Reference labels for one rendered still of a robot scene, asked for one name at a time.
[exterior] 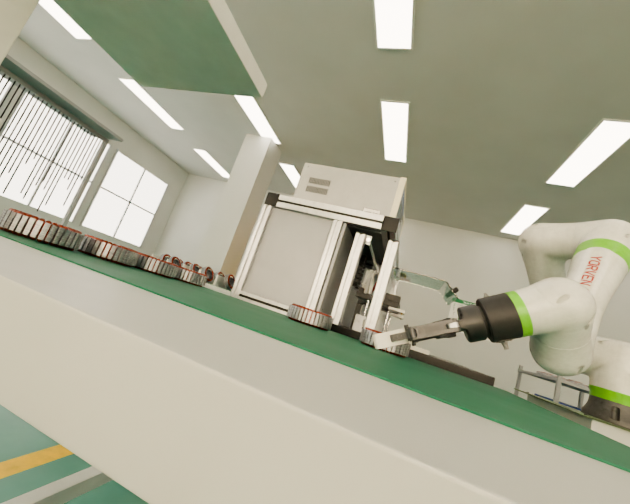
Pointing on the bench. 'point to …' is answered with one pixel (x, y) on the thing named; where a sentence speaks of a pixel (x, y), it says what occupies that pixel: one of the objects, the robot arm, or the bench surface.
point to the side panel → (287, 260)
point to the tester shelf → (373, 223)
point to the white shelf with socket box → (135, 45)
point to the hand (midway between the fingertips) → (386, 341)
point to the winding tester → (352, 190)
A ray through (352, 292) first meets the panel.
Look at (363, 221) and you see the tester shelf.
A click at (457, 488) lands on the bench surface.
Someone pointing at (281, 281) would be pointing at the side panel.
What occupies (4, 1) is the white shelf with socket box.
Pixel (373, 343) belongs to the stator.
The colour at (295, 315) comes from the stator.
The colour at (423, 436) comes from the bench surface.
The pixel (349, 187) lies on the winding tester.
